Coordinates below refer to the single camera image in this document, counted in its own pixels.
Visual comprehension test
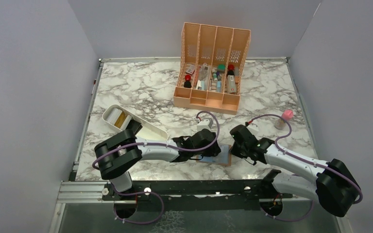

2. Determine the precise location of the brown leather card holder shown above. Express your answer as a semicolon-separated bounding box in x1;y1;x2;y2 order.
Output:
197;144;232;166

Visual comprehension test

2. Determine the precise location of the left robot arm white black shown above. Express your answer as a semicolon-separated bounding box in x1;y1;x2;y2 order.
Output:
92;129;221;200

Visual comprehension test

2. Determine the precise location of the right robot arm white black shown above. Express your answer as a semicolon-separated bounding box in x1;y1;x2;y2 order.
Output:
230;125;361;217

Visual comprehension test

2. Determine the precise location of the stack of cards in tray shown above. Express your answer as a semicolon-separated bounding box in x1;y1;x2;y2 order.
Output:
103;107;143;134

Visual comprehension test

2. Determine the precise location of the pink cap small bottle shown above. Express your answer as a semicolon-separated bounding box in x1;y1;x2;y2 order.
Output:
274;110;294;130

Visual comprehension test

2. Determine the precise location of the red black stamp left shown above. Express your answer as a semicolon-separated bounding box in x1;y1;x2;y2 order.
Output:
184;74;192;88

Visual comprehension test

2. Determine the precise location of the red black stamp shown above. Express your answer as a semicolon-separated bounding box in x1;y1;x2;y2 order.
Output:
184;74;192;88
227;64;235;76

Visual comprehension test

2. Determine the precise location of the red black stamp right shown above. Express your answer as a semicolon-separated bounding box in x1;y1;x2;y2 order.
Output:
227;64;235;76

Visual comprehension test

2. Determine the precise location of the green cap bottle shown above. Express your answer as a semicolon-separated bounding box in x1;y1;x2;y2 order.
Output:
217;64;225;73

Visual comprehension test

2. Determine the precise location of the peach desk organizer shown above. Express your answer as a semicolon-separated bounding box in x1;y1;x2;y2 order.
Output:
173;22;251;115

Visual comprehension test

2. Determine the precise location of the white plastic tray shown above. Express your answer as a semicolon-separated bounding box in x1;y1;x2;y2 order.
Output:
102;104;169;140

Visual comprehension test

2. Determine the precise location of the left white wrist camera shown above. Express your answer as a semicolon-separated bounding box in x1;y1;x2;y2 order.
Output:
196;118;214;132

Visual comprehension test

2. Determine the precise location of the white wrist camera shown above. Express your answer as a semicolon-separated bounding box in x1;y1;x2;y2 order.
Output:
246;122;259;135
196;118;214;132

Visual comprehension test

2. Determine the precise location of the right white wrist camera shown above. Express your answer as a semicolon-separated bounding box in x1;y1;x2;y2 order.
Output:
246;122;259;135

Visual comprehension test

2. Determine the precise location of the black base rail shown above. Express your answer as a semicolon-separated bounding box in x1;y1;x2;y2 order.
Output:
102;179;292;212

